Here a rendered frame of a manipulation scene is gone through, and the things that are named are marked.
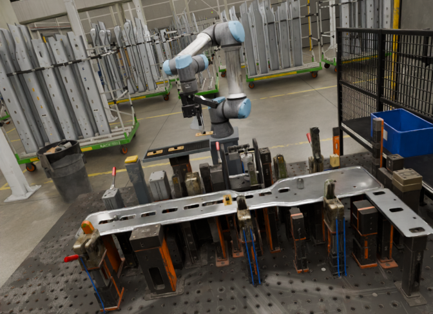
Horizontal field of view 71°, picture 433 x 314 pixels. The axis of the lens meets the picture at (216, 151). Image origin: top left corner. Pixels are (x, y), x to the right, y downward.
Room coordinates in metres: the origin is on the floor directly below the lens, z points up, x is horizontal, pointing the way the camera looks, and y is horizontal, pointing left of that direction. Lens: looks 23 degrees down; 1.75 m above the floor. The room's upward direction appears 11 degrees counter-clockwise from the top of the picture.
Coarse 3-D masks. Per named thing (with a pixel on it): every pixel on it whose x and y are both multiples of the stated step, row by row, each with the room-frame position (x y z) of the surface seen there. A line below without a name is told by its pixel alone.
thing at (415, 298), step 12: (420, 228) 0.80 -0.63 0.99; (408, 240) 0.78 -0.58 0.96; (420, 240) 0.76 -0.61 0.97; (408, 252) 0.78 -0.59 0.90; (420, 252) 0.76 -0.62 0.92; (408, 264) 0.78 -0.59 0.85; (420, 264) 0.77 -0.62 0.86; (408, 276) 0.77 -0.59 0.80; (420, 276) 0.76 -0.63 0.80; (408, 288) 0.77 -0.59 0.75; (408, 300) 0.75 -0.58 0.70; (420, 300) 0.74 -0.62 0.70
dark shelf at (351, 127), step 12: (348, 120) 1.79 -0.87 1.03; (360, 120) 1.75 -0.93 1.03; (360, 132) 1.57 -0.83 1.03; (384, 156) 1.29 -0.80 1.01; (420, 156) 1.19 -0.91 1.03; (432, 156) 1.17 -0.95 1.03; (408, 168) 1.11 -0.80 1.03; (420, 168) 1.09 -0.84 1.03; (432, 168) 1.07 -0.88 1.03; (432, 180) 0.99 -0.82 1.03; (432, 192) 0.94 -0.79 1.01
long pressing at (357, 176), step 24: (360, 168) 1.23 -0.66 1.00; (216, 192) 1.27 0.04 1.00; (240, 192) 1.23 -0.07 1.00; (264, 192) 1.20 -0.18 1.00; (288, 192) 1.16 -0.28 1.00; (312, 192) 1.12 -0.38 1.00; (336, 192) 1.08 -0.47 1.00; (360, 192) 1.05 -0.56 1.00; (96, 216) 1.28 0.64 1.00; (120, 216) 1.24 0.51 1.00; (168, 216) 1.16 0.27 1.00; (192, 216) 1.12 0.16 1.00
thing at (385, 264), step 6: (378, 210) 0.97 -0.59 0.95; (390, 210) 0.94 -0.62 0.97; (378, 216) 0.98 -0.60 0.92; (378, 222) 0.98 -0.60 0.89; (384, 222) 0.94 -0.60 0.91; (378, 228) 0.98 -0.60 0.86; (384, 228) 0.94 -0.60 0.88; (390, 228) 0.94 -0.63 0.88; (378, 234) 0.98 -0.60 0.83; (384, 234) 0.94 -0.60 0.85; (390, 234) 0.94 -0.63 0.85; (378, 240) 0.97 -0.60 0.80; (384, 240) 0.94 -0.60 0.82; (390, 240) 0.94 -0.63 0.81; (378, 246) 0.97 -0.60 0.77; (384, 246) 0.94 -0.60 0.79; (390, 246) 0.94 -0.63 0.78; (378, 252) 0.97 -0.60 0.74; (384, 252) 0.94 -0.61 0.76; (390, 252) 0.94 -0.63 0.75; (378, 258) 0.96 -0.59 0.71; (384, 258) 0.95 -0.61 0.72; (390, 258) 0.94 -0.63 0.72; (384, 264) 0.93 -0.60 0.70; (390, 264) 0.92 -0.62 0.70; (396, 264) 0.92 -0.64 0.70
